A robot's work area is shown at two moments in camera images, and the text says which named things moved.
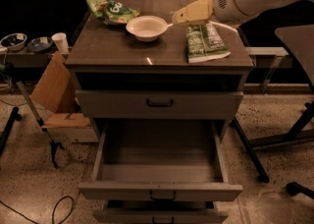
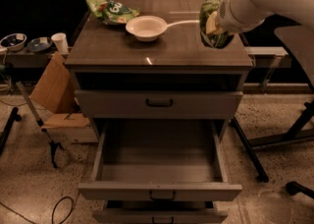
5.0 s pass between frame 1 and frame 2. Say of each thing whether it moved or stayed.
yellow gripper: moved
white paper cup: stayed
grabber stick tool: stayed
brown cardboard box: stayed
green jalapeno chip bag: moved
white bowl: stayed
